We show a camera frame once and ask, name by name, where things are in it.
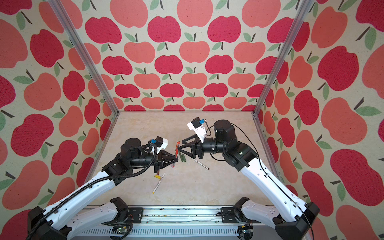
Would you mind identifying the left aluminium frame post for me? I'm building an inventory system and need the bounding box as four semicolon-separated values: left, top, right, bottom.
48;0;120;117

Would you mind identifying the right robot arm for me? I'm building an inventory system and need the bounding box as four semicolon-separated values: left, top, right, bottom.
178;118;320;240

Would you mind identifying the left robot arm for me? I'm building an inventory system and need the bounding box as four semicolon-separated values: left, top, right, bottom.
27;137;179;240

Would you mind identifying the white pen brown end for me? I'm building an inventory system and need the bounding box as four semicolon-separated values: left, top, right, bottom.
193;159;210;171

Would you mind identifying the aluminium frame post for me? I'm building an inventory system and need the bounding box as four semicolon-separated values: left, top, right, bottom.
48;0;120;117
252;0;315;119

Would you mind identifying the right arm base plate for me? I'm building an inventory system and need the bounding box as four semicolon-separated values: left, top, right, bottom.
216;207;260;225

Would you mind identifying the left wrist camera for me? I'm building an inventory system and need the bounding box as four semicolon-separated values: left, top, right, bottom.
150;136;168;151

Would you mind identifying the right aluminium frame post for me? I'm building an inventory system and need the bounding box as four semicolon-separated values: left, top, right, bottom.
252;0;315;119

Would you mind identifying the red pen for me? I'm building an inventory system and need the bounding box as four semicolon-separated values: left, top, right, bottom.
172;156;179;168

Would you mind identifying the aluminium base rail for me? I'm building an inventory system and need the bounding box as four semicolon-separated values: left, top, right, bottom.
74;206;280;240

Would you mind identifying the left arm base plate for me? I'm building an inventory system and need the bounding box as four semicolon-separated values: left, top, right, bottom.
111;207;144;226

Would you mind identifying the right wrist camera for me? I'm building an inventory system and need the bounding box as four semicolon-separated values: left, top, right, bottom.
187;117;207;143

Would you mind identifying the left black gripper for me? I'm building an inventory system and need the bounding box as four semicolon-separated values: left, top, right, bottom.
130;150;178;174

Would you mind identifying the white pen yellow end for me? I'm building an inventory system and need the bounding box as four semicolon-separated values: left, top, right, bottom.
152;173;166;194

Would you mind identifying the red clear pen cap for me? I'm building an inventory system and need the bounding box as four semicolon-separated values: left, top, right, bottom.
175;141;181;157

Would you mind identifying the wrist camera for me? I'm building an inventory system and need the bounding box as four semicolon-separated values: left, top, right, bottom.
150;136;168;151
187;117;207;143

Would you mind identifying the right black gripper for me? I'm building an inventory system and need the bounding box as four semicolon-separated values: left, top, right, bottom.
176;133;228;160

